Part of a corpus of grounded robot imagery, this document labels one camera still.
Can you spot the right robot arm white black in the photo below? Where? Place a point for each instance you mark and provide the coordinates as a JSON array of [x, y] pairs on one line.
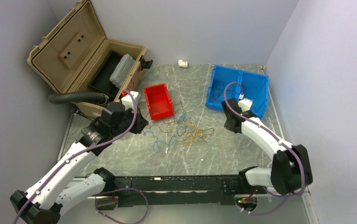
[[290, 170]]

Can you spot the black toolbox tray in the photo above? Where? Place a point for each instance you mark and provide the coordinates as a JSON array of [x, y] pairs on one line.
[[101, 80]]

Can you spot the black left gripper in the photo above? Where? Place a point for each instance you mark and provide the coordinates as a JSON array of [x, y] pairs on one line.
[[141, 123]]

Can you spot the blue bin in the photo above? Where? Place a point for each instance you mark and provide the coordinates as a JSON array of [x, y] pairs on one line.
[[221, 76], [256, 89]]

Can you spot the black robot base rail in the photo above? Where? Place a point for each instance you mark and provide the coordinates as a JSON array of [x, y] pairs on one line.
[[132, 191]]

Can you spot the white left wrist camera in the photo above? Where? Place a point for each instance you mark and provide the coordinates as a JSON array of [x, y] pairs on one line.
[[127, 100]]

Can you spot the tan hard toolbox case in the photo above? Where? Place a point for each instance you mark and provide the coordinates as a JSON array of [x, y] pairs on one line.
[[71, 54]]

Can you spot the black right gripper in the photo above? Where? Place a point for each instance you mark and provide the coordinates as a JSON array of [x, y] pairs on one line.
[[226, 125]]

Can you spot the white pipe elbow fitting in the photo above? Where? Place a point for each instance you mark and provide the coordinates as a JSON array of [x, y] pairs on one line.
[[182, 64]]

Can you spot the grey plastic organizer box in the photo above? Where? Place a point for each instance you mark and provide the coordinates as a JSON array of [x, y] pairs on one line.
[[121, 71]]

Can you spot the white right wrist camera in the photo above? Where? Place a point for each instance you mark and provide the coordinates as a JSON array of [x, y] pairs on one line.
[[245, 104]]

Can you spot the red plastic bin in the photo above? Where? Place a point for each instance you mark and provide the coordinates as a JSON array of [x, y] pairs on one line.
[[159, 103]]

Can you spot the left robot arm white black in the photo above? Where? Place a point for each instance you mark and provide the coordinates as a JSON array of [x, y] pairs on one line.
[[48, 199]]

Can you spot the blue bin right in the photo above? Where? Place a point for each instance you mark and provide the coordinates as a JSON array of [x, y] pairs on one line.
[[256, 89]]

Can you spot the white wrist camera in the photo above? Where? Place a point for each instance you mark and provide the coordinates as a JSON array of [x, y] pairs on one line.
[[245, 104], [127, 100]]

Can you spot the blue bin left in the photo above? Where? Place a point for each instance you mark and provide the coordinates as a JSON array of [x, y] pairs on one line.
[[221, 76]]

